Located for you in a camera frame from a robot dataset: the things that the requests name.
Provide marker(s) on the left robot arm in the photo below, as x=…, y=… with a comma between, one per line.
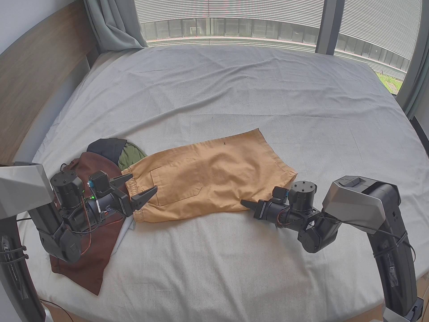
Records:
x=20, y=190

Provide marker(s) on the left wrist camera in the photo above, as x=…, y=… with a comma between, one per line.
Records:
x=100, y=182

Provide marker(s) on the green garment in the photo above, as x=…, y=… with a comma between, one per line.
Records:
x=130, y=156

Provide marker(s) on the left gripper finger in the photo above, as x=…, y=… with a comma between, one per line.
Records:
x=119, y=181
x=142, y=197

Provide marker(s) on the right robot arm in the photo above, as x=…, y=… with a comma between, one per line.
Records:
x=362, y=200

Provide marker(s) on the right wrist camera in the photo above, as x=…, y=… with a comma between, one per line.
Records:
x=281, y=195

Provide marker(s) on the brown garment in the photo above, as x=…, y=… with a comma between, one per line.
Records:
x=87, y=267

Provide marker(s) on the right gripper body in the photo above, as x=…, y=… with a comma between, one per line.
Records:
x=271, y=210

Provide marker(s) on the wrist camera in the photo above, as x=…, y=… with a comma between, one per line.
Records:
x=100, y=182
x=281, y=195

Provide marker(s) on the grey-green curtain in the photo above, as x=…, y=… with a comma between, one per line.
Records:
x=107, y=18

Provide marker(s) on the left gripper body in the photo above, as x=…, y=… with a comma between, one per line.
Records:
x=115, y=203

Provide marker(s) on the tan shorts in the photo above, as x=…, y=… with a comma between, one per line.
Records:
x=207, y=179

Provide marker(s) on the bed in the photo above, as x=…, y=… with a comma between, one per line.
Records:
x=234, y=89

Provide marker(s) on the black garment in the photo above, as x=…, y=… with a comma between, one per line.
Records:
x=104, y=149

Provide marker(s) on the window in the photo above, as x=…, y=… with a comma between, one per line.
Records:
x=234, y=8

